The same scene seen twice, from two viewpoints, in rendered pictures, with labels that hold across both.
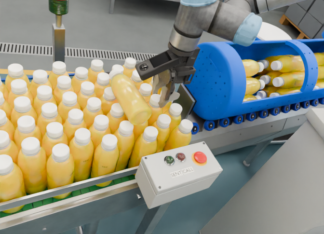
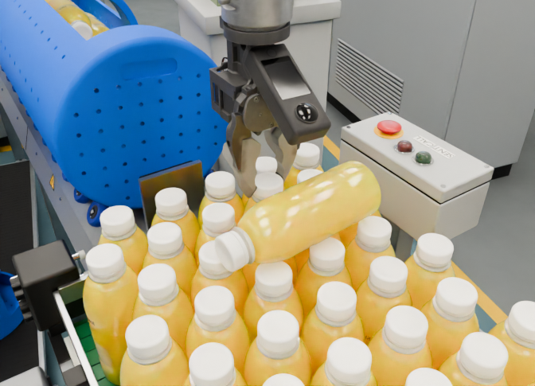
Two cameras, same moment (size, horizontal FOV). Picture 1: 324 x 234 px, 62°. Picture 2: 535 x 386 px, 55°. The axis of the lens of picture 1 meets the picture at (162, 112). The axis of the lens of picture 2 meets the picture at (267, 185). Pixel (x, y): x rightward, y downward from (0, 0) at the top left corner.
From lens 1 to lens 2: 80 cm
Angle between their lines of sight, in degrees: 61
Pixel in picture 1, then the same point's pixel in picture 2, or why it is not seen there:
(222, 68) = (172, 60)
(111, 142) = (440, 241)
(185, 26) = not seen: outside the picture
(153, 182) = (482, 175)
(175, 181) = (458, 153)
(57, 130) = (489, 340)
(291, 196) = not seen: hidden behind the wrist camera
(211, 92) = (185, 121)
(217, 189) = not seen: hidden behind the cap
